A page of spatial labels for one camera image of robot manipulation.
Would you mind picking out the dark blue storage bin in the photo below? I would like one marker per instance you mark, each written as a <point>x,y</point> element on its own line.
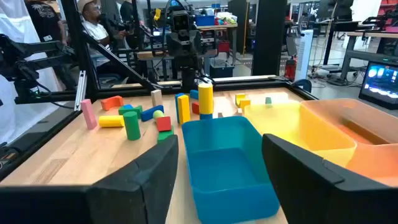
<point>221,70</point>

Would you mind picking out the yellow bar block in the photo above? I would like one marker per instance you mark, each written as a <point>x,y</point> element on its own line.
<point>184,109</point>

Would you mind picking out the person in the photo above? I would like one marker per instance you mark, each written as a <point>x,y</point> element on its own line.
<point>94,31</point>
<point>43,18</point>
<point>127,11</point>

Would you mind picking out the red box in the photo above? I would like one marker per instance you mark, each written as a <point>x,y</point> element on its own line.
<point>224,46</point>

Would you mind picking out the white curtain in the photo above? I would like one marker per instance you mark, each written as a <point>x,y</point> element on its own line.
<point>12,21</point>

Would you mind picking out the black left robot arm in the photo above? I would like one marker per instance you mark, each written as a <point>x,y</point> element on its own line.
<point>188,73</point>

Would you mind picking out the black desk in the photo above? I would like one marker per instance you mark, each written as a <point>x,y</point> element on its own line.
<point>334,26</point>

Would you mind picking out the yellow cylinder block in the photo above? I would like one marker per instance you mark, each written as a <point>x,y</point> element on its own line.
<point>205,99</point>
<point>111,121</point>

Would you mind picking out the white tower fan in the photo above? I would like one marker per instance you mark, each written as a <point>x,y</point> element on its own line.
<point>304,54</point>

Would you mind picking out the wooden workbench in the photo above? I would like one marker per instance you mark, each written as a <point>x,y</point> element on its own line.
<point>217,26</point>

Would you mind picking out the coral arch block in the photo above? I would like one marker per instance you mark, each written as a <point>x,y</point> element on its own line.
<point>112,102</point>

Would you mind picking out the black neighbouring robot arm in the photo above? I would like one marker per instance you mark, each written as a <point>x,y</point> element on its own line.
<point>18,65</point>

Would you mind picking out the red arch block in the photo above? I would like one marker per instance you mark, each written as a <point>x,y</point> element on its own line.
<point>163,124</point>
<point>195,108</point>

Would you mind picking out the silver aluminium bracket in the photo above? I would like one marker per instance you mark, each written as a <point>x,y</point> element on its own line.
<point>81,90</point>

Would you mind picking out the yellow arch block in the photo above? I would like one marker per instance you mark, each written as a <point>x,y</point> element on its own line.
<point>242,100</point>

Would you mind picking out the pink block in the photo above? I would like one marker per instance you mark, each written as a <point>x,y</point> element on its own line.
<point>88,114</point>

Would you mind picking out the translucent yellow plastic bin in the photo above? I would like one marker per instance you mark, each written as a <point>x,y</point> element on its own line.
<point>311,130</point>

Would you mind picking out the light green cylinder block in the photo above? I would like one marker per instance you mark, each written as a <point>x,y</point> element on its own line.
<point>158,114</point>

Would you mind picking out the black frame clamp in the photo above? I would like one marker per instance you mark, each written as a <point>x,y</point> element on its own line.
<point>303,85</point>

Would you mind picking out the laptop with lit screen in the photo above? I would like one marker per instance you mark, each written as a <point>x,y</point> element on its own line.
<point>381,82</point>

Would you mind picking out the blue crate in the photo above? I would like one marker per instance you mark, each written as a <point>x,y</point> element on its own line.
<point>205,20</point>

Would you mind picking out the small natural wood block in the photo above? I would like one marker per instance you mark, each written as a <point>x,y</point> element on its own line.
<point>156,97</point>

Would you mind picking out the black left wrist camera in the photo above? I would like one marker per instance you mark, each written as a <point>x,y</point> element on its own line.
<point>181,21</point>

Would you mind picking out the red fire extinguisher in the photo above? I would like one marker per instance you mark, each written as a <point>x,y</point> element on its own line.
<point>290,70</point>

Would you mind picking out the grey desk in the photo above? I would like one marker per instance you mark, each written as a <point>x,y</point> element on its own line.
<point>370,56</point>

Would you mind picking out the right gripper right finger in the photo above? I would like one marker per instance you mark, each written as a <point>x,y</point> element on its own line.
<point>326,202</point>

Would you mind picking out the small green block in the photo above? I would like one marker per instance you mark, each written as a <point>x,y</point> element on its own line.
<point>268,100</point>

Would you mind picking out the blue plastic bin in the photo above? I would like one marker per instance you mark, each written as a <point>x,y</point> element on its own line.
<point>224,174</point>

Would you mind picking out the black pillar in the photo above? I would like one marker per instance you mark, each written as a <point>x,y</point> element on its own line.
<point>269,37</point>

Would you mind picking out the translucent orange plastic bin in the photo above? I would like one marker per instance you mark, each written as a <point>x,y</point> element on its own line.
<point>367,118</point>

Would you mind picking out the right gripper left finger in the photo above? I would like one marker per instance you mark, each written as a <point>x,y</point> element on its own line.
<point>93,205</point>

